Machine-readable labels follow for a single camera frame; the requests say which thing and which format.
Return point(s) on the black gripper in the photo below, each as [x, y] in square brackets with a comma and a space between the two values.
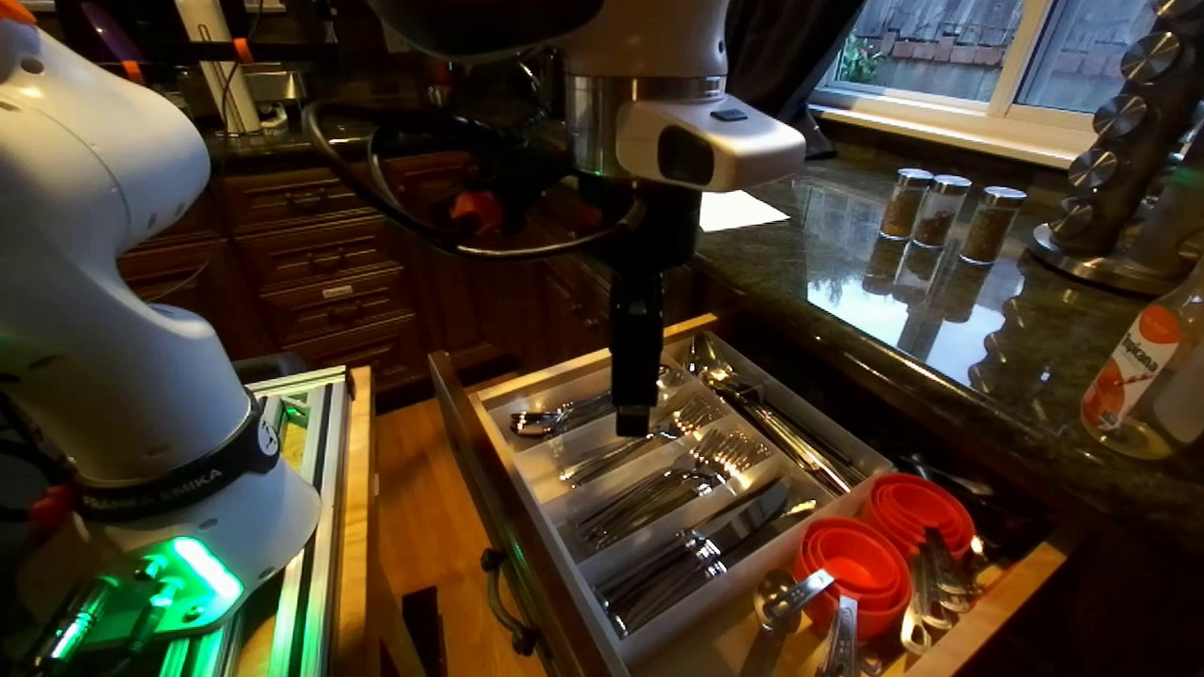
[654, 265]

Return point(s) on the wide dark wooden drawer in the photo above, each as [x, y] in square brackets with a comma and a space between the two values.
[503, 530]

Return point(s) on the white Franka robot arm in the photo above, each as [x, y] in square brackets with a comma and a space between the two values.
[113, 313]

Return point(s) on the narrow dark wooden drawer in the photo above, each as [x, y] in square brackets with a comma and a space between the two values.
[287, 197]
[356, 340]
[312, 250]
[338, 290]

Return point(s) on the steel fork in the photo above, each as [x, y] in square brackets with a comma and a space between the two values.
[613, 464]
[654, 502]

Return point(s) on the shiny steel utensil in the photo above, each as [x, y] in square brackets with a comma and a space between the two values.
[538, 420]

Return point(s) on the white cutlery tray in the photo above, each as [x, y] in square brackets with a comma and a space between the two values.
[557, 502]

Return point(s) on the long steel utensil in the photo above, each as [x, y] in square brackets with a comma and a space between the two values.
[783, 433]

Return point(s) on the flat white paper sheet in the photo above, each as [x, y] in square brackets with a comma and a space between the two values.
[740, 211]

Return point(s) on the metal measuring scoop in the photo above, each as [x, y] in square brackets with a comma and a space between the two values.
[940, 604]
[775, 607]
[840, 641]

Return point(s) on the orange silicone measuring cup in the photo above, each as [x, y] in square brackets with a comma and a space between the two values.
[922, 510]
[858, 566]

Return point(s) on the glass spice jar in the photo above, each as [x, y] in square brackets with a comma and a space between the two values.
[943, 211]
[906, 206]
[995, 229]

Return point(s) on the white framed window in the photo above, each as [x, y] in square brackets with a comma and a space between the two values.
[980, 61]

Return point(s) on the white bottle orange label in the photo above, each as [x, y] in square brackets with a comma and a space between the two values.
[1135, 363]

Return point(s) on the white slanted board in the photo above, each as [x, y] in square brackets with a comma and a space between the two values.
[221, 61]

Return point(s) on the metal spice rack carousel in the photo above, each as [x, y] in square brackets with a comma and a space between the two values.
[1131, 162]

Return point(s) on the black rod orange tip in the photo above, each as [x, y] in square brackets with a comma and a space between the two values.
[191, 51]

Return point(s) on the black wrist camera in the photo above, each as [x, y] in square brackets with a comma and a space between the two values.
[538, 210]

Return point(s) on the aluminium frame robot cart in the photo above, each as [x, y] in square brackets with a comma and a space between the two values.
[330, 530]

